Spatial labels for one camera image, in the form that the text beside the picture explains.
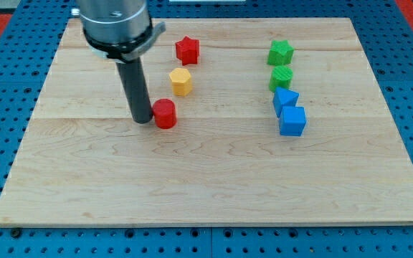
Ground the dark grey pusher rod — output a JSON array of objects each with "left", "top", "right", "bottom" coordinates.
[{"left": 116, "top": 58, "right": 153, "bottom": 124}]

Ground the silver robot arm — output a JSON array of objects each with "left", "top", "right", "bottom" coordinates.
[{"left": 76, "top": 0, "right": 166, "bottom": 124}]

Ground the yellow hexagon block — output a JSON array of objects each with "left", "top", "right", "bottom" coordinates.
[{"left": 169, "top": 68, "right": 193, "bottom": 97}]

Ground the red cylinder block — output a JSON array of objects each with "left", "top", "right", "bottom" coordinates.
[{"left": 153, "top": 99, "right": 177, "bottom": 129}]

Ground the red star block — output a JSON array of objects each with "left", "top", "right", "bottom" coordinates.
[{"left": 175, "top": 36, "right": 200, "bottom": 66}]

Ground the green cylinder block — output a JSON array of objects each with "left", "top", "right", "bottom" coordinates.
[{"left": 268, "top": 65, "right": 293, "bottom": 92}]

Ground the green star block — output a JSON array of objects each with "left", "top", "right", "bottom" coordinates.
[{"left": 267, "top": 40, "right": 295, "bottom": 66}]

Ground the blue triangle block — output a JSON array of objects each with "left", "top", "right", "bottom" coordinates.
[{"left": 272, "top": 87, "right": 299, "bottom": 118}]

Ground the wooden board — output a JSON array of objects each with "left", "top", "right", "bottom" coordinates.
[{"left": 0, "top": 18, "right": 413, "bottom": 228}]

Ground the blue cube block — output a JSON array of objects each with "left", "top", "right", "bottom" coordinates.
[{"left": 279, "top": 106, "right": 306, "bottom": 136}]

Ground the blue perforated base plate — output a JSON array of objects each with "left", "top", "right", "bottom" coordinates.
[{"left": 0, "top": 1, "right": 413, "bottom": 257}]

